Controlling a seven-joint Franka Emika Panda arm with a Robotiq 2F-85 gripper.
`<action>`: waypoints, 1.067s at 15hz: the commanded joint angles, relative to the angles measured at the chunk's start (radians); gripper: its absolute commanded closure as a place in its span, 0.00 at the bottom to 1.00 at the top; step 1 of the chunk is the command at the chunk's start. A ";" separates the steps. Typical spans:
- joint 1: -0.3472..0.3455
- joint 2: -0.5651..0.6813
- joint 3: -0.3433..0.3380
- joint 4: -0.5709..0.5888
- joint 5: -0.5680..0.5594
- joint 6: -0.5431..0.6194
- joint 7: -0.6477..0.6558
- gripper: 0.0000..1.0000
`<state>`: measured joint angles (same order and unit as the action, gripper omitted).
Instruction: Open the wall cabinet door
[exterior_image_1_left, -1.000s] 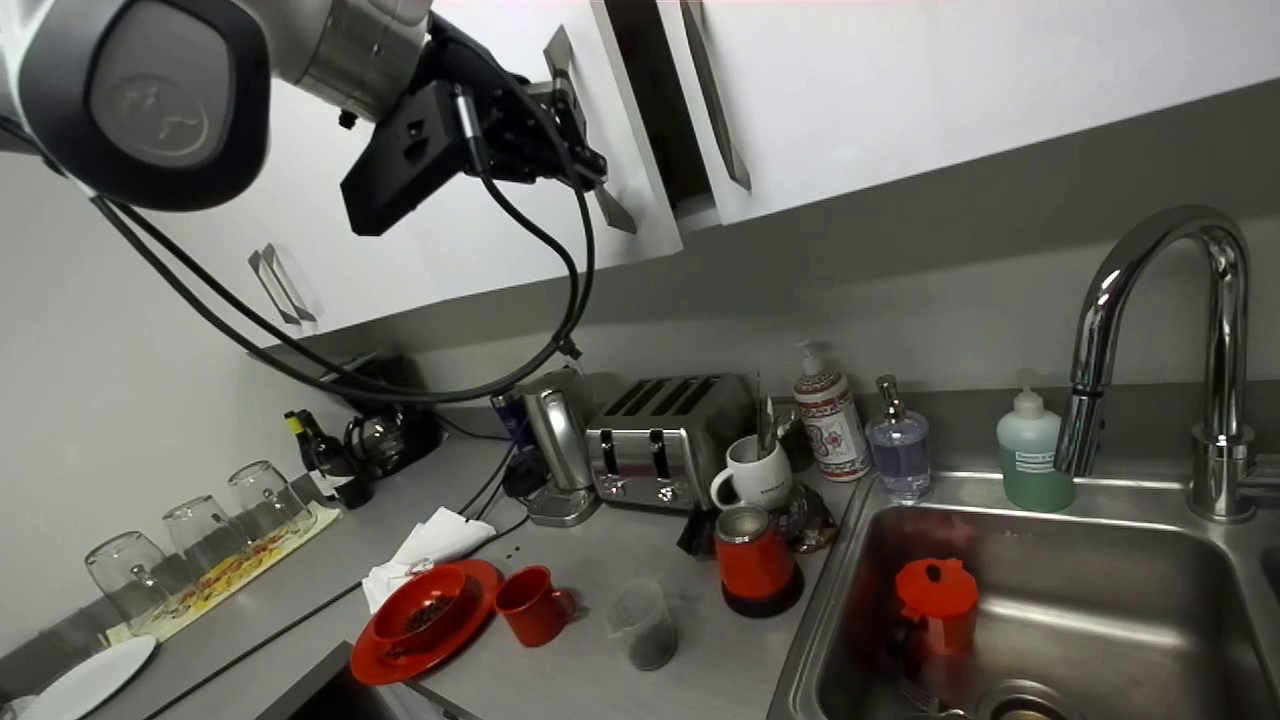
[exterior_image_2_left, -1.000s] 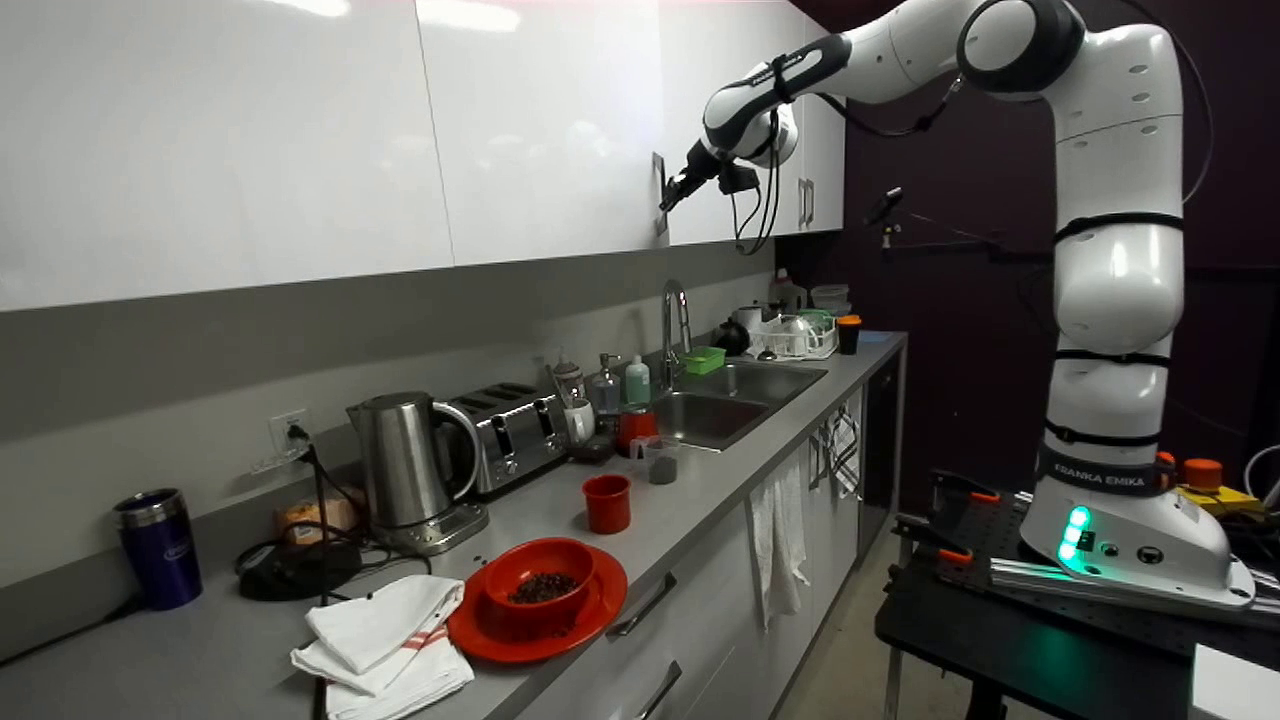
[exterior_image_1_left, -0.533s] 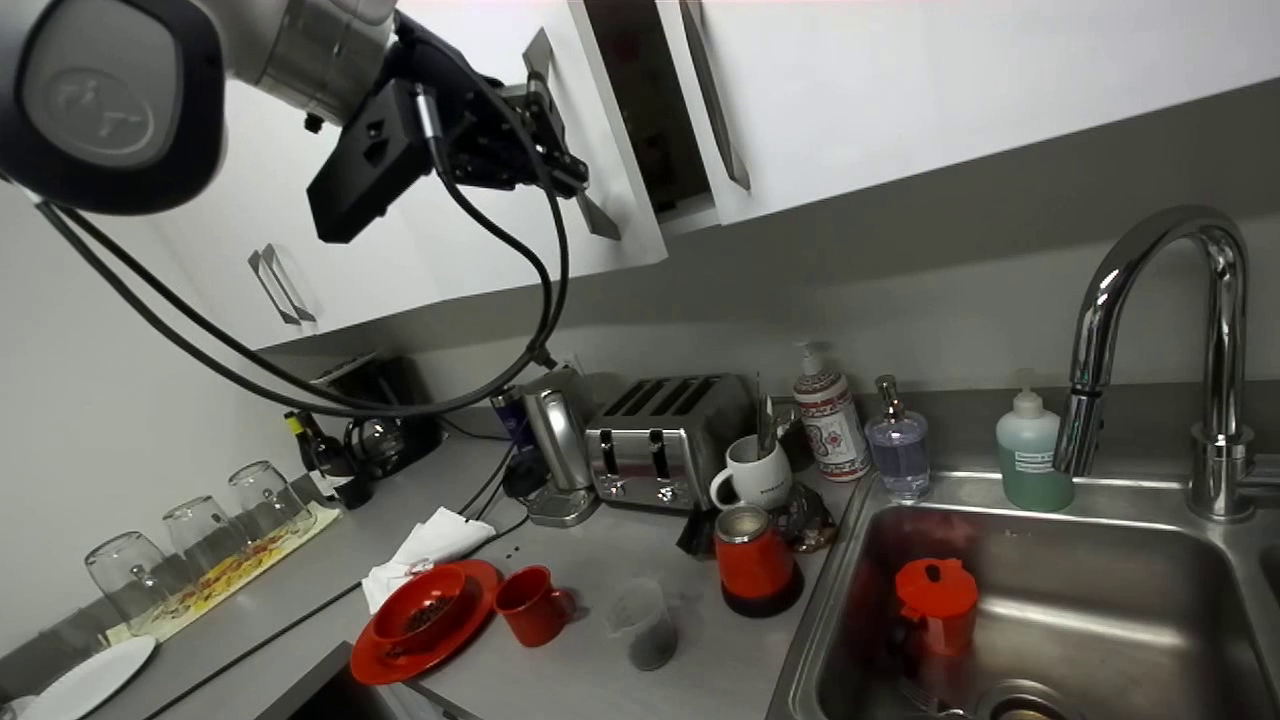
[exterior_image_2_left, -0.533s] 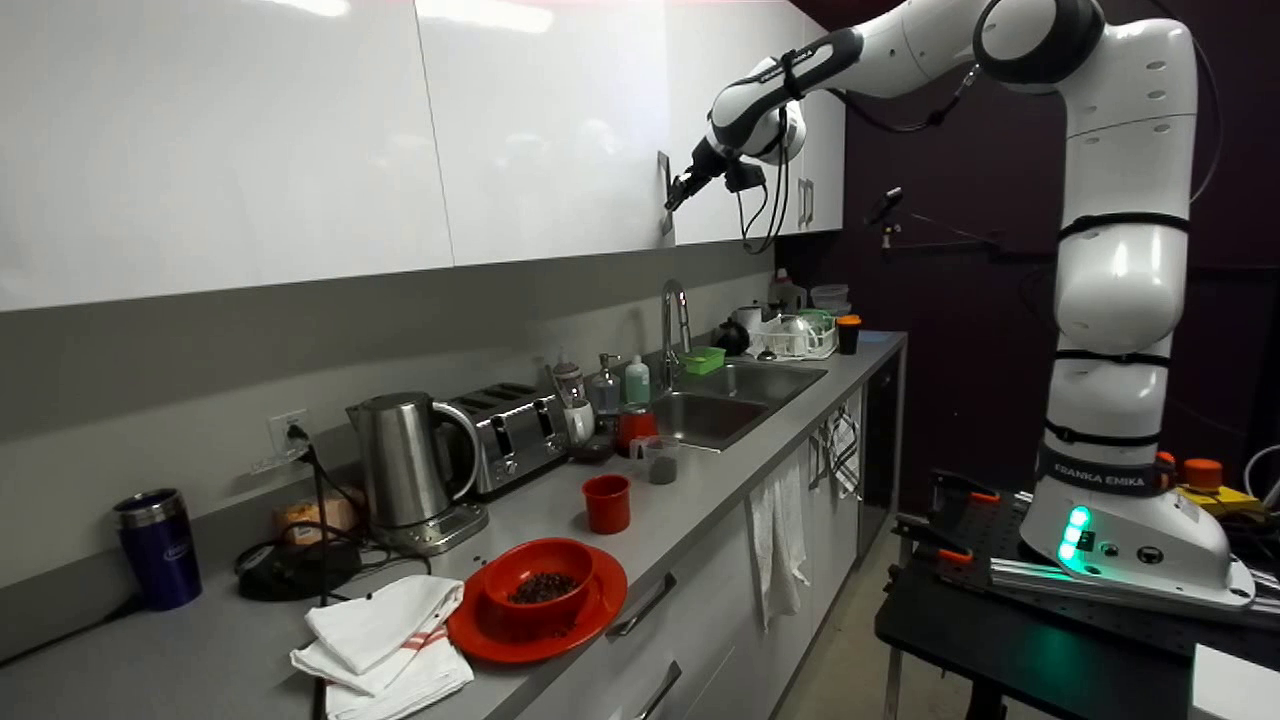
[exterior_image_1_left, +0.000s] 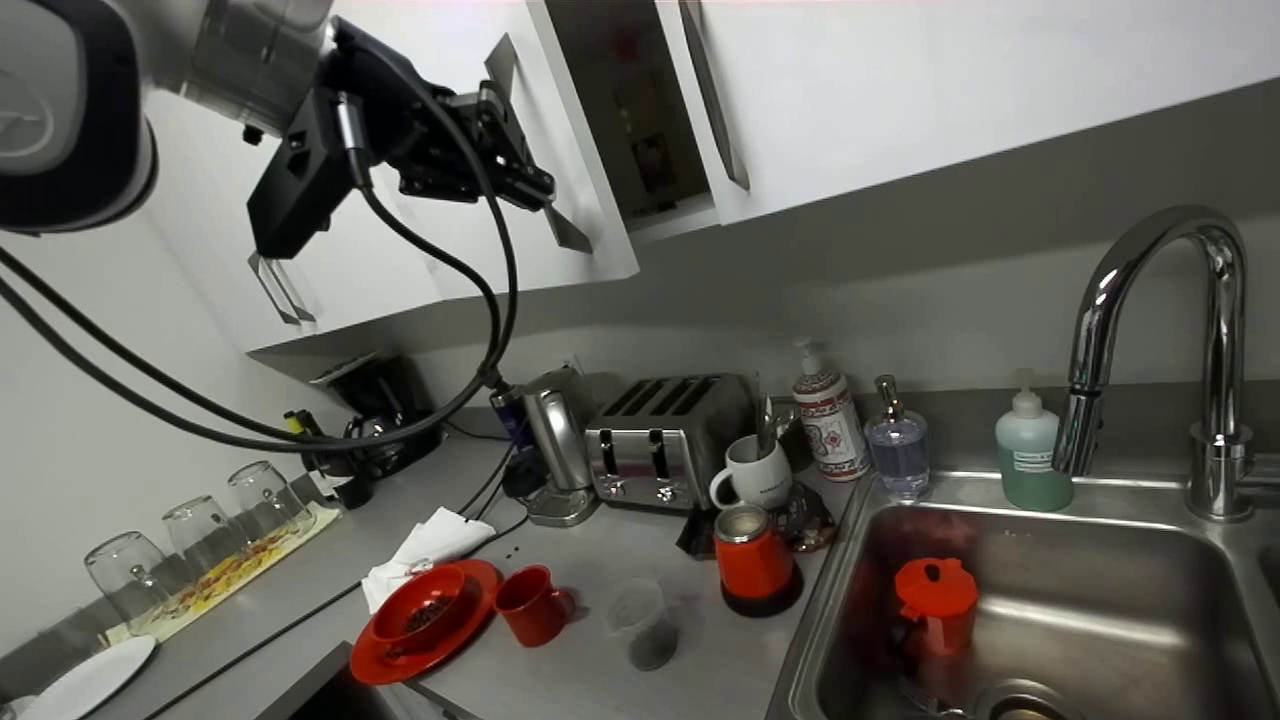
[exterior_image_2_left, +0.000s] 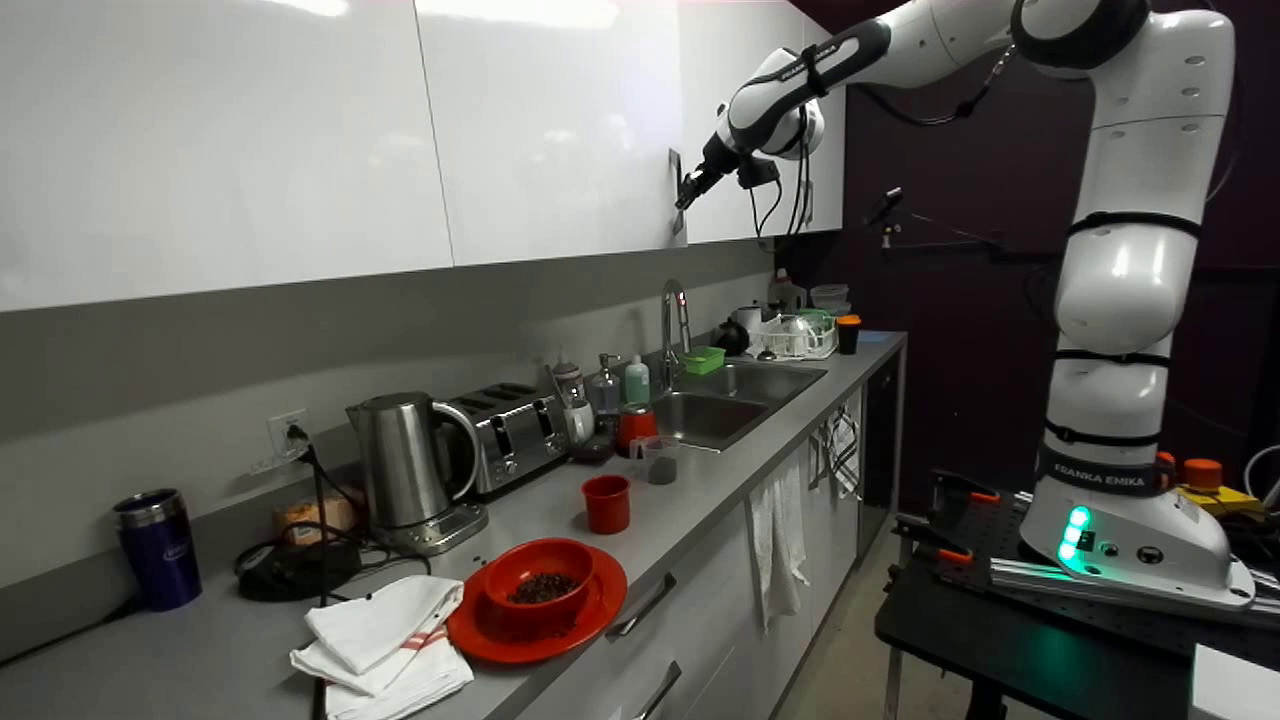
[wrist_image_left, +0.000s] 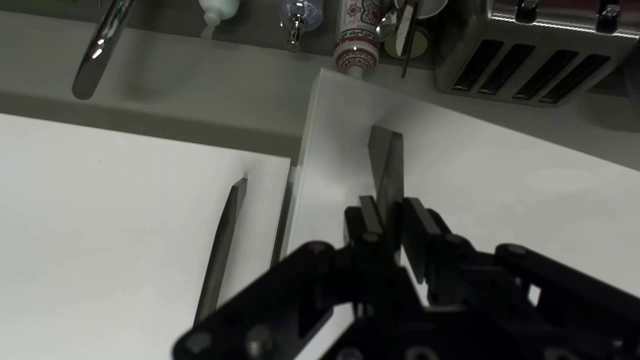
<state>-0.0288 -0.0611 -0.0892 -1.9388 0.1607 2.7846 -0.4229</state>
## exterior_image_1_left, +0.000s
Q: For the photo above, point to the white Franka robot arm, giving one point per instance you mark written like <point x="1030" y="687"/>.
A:
<point x="67" y="104"/>

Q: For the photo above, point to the white ceramic mug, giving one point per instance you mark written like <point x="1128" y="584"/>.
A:
<point x="758" y="476"/>

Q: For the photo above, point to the stainless steel electric kettle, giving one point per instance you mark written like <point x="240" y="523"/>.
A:
<point x="563" y="440"/>

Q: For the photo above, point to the small dark object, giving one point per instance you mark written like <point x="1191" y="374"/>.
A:
<point x="811" y="523"/>

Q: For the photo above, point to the silver four slot toaster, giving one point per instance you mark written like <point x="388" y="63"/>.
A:
<point x="660" y="447"/>

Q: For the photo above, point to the white plate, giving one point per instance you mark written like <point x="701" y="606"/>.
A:
<point x="84" y="675"/>

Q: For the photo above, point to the red patterned white soap dispenser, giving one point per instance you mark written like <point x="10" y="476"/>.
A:
<point x="828" y="427"/>

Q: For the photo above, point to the yellow printed placemat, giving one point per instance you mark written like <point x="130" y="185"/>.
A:
<point x="224" y="567"/>

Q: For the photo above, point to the white kitchen towel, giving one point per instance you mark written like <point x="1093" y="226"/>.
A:
<point x="426" y="547"/>

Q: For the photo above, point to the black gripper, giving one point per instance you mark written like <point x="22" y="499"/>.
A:
<point x="413" y="124"/>

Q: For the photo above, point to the orange moka pot top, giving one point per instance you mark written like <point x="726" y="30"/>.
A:
<point x="933" y="602"/>

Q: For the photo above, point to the black rectangular object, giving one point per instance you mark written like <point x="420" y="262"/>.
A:
<point x="692" y="532"/>

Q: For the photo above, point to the metal spoon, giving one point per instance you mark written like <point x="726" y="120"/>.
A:
<point x="768" y="420"/>

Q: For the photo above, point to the orange moka pot base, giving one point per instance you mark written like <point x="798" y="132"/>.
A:
<point x="752" y="560"/>

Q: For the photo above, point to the red bowl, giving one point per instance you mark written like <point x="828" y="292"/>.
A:
<point x="420" y="612"/>

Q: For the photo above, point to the chrome gooseneck faucet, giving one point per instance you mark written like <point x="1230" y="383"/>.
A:
<point x="1224" y="374"/>

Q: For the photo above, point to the dark bottle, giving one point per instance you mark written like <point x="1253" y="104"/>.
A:
<point x="321" y="460"/>

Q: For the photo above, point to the clear plastic cup with beans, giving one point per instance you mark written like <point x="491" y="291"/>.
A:
<point x="644" y="625"/>

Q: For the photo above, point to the clear blue soap dispenser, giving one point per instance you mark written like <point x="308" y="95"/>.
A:
<point x="896" y="453"/>

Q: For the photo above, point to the white wall cabinet door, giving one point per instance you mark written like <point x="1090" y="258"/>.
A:
<point x="605" y="246"/>
<point x="198" y="203"/>
<point x="342" y="292"/>
<point x="961" y="66"/>

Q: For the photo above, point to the green dish soap bottle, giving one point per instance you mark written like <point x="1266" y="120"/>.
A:
<point x="1035" y="460"/>

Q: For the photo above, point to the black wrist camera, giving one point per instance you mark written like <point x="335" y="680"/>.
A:
<point x="303" y="185"/>

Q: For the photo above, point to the yellow green box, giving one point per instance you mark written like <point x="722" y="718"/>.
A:
<point x="655" y="161"/>

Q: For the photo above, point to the stainless steel sink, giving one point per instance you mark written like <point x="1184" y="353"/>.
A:
<point x="1065" y="625"/>

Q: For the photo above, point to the clear drinking glass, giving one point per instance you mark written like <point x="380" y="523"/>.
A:
<point x="126" y="575"/>
<point x="264" y="491"/>
<point x="198" y="527"/>

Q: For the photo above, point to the grey wall cabinet body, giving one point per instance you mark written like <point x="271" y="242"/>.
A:
<point x="865" y="226"/>

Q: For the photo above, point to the black coffee machine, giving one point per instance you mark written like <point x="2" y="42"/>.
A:
<point x="392" y="400"/>

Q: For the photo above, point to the red cup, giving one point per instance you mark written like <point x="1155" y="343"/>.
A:
<point x="531" y="606"/>

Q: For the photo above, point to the red plate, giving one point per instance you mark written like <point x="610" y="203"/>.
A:
<point x="384" y="667"/>

